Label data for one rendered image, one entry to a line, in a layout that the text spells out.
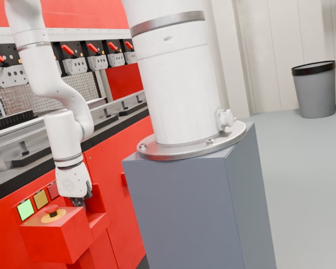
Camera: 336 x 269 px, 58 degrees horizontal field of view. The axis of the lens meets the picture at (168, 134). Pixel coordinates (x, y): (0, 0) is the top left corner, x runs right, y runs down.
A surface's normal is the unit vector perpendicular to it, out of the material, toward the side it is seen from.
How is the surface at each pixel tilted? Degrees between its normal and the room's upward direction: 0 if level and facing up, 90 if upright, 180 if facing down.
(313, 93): 95
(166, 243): 90
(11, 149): 90
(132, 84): 90
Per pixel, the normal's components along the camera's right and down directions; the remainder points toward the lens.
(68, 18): 0.90, -0.10
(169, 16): 0.07, 0.22
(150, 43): -0.54, 0.31
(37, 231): -0.35, 0.29
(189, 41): 0.40, 0.13
